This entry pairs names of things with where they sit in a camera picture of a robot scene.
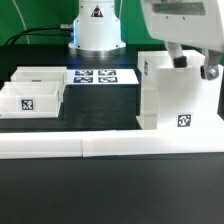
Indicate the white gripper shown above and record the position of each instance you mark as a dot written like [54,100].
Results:
[198,23]

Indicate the white drawer cabinet box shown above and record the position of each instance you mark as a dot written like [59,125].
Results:
[176,97]

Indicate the white front drawer tray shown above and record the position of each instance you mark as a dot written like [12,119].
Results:
[30,100]

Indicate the white drawer tray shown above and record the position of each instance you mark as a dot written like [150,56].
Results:
[30,100]
[54,75]

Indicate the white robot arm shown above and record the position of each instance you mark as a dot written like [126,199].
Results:
[97,30]

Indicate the white rear drawer tray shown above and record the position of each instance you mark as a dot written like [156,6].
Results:
[54,75]

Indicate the marker tag sheet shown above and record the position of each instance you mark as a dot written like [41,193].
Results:
[101,76]

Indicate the white front rail right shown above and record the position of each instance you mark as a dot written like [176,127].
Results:
[148,142]

